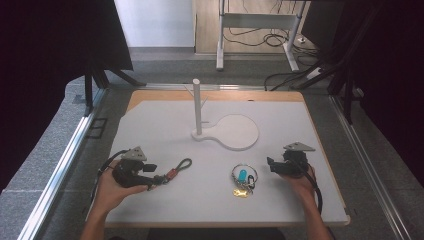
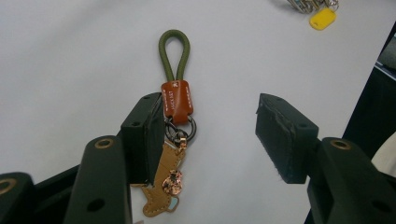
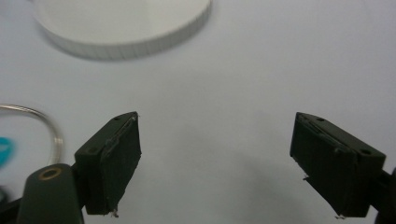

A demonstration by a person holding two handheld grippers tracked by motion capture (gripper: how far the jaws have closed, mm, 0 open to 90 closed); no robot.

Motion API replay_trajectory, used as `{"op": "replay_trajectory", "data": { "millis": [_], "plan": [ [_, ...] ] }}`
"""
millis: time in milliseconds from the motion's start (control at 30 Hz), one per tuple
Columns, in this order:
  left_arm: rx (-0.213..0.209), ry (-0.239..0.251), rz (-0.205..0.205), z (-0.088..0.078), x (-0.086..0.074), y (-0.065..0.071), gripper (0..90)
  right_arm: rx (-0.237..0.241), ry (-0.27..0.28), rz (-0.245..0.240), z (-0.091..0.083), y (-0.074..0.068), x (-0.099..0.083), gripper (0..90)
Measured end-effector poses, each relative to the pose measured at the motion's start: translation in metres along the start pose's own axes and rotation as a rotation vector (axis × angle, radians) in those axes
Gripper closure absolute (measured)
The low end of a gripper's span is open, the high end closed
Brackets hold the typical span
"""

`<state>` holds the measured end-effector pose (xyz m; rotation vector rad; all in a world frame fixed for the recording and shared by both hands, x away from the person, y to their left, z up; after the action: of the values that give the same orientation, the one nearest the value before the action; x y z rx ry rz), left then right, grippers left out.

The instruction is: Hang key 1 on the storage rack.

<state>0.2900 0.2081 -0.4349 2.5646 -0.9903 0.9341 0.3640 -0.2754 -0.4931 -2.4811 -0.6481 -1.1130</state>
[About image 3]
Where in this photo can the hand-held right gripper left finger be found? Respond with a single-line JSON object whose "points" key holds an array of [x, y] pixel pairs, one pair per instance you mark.
{"points": [[115, 161]]}

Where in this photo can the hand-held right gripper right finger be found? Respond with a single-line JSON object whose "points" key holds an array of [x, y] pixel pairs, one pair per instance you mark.
{"points": [[333, 168]]}

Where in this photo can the teal plastic tag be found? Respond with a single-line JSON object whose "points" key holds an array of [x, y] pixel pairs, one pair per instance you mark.
{"points": [[4, 151]]}

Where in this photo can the white round ribbed lid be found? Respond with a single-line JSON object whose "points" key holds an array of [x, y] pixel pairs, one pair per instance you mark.
{"points": [[121, 21]]}

